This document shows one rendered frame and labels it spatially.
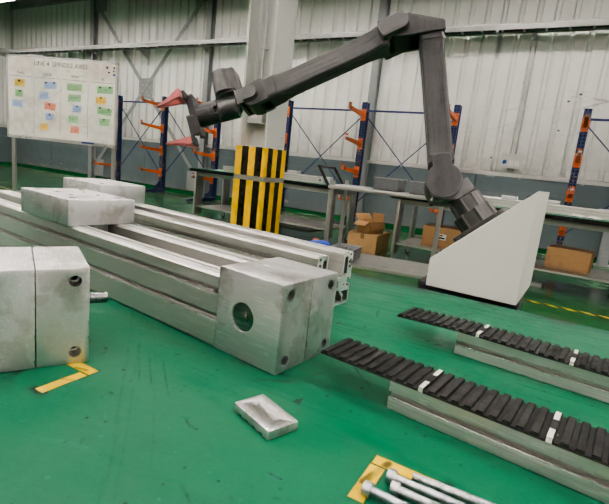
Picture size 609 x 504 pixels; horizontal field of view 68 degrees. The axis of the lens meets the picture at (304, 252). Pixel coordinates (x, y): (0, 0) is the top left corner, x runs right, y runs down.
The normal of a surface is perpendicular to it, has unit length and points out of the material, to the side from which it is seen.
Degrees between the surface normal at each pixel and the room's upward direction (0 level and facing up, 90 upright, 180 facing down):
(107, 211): 90
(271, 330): 90
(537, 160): 90
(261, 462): 0
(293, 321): 90
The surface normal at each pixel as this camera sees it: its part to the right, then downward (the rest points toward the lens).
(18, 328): 0.53, 0.22
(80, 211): 0.80, 0.20
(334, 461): 0.11, -0.98
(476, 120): -0.50, 0.11
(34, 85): -0.18, 0.17
